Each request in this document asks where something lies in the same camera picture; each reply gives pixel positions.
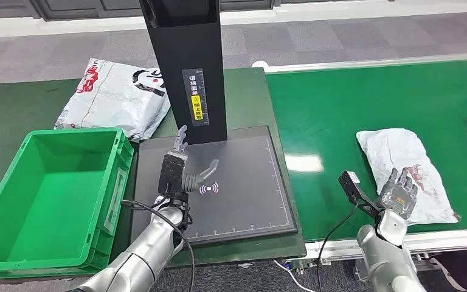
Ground white cable on floor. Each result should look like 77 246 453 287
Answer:
274 260 317 292

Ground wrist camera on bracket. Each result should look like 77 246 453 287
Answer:
157 151 189 195
338 170 383 220

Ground large white parcel black print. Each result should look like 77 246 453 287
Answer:
54 58 172 142

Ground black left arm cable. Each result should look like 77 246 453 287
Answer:
120 197 196 292

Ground white parcel bag red print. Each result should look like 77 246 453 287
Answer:
355 128 461 226

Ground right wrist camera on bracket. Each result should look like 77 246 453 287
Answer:
338 170 383 220

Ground grey metal conveyor bracket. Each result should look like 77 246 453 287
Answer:
352 257 379 282

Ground black scanner machine with tower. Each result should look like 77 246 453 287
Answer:
130 0 299 248

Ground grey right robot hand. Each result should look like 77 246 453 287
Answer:
376 167 419 220

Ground dark grey cabinet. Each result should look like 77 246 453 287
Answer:
32 0 277 22

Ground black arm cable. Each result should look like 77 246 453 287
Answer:
120 197 196 292
316 201 359 292

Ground green conveyor belt aluminium frame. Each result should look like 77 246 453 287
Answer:
263 52 467 261

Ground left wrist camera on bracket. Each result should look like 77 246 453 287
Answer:
157 151 189 195

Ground green plastic crate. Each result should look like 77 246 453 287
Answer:
0 127 134 280

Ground ruler label sticker yellow patch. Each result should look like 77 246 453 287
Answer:
182 68 210 127

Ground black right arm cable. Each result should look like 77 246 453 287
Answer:
316 201 359 292

